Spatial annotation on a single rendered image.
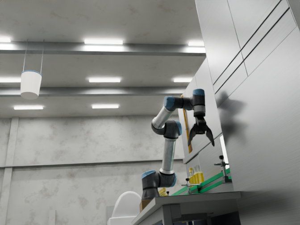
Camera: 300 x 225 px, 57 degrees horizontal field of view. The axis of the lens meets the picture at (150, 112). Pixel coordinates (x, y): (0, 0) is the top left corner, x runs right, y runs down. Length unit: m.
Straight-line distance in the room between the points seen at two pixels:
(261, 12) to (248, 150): 0.63
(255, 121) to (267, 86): 0.17
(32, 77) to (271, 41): 7.75
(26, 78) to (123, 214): 5.04
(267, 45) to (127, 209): 4.26
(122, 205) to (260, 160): 4.03
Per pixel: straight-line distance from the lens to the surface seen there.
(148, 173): 2.18
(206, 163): 2.68
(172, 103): 1.72
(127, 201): 5.19
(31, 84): 8.51
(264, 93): 1.33
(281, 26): 1.29
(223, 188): 2.03
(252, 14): 1.49
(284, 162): 1.23
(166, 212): 1.43
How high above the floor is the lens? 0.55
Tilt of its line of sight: 25 degrees up
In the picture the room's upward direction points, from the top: 5 degrees counter-clockwise
